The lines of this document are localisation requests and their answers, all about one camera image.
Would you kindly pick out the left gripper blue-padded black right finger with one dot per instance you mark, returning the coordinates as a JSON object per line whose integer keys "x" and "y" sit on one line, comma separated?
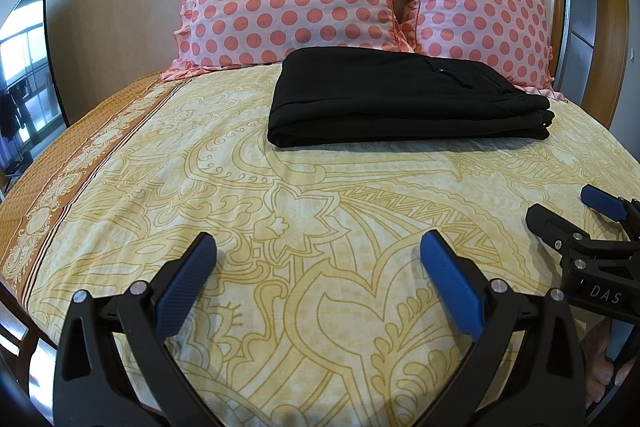
{"x": 524, "y": 366}

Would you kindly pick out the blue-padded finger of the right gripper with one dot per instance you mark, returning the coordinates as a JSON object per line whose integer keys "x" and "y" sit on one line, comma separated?
{"x": 623, "y": 211}

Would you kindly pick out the right pink polka-dot pillow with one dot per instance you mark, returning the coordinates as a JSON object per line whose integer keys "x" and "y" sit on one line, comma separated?
{"x": 511, "y": 36}

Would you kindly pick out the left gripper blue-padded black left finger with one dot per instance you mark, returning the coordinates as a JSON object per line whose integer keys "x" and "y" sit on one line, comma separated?
{"x": 91, "y": 386}

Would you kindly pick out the person's right hand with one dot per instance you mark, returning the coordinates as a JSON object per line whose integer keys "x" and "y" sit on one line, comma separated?
{"x": 599, "y": 371}

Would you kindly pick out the black flat-screen television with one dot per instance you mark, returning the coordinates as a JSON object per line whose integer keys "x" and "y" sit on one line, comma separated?
{"x": 32, "y": 112}

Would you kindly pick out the yellow patterned bed sheet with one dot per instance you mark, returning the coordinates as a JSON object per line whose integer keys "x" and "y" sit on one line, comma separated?
{"x": 319, "y": 312}

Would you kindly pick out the black pants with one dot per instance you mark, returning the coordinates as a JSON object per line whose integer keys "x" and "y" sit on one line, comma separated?
{"x": 335, "y": 95}

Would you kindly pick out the wooden door frame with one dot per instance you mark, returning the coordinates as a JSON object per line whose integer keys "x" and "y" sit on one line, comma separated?
{"x": 595, "y": 6}

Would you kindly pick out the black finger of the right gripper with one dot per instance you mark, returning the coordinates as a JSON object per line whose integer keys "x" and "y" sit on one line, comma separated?
{"x": 567, "y": 240}

